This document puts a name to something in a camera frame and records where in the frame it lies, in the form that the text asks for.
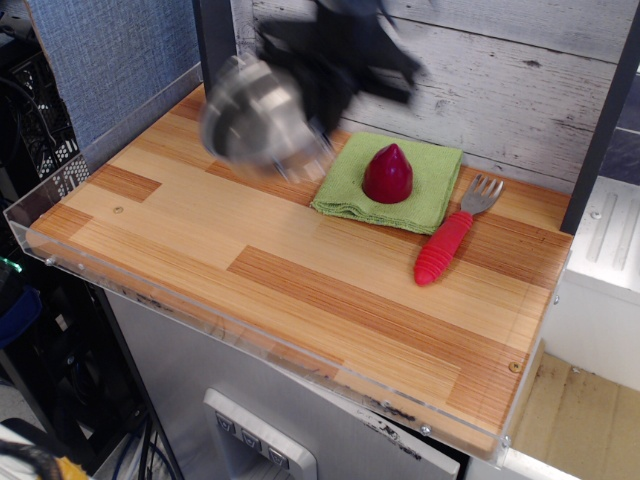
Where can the black plastic crate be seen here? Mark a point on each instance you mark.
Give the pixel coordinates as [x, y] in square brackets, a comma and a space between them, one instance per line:
[44, 124]

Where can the white plastic block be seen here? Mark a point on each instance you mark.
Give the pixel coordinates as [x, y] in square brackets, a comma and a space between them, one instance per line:
[593, 320]

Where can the clear acrylic table guard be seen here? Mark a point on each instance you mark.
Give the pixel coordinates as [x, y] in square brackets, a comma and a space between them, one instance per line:
[330, 300]

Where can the green folded towel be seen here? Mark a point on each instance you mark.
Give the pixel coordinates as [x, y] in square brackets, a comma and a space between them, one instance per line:
[435, 171]

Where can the silver toy fridge cabinet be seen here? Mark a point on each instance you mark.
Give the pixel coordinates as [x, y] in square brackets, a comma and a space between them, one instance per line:
[178, 364]

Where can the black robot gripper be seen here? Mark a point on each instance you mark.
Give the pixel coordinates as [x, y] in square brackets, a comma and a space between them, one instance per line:
[342, 51]

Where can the stainless steel pot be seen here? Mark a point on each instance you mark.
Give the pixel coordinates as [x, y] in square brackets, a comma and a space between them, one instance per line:
[254, 121]

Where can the dark grey right post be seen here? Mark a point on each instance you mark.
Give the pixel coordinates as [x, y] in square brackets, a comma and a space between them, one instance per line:
[619, 89]

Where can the dark grey left post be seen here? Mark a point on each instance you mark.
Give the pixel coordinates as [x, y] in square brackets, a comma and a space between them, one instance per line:
[216, 36]

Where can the fork with red handle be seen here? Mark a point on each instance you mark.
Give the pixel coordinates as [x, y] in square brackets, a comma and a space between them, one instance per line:
[438, 252]

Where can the blue fabric panel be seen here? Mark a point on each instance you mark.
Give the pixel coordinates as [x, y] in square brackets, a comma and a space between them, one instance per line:
[118, 65]

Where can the yellow object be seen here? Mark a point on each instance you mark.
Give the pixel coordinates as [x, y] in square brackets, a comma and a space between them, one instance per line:
[70, 471]

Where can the red plastic strawberry toy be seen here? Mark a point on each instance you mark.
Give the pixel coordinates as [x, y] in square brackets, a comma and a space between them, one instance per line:
[388, 178]

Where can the dark grey post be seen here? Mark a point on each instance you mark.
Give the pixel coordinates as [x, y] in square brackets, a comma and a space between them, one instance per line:
[619, 89]
[216, 36]

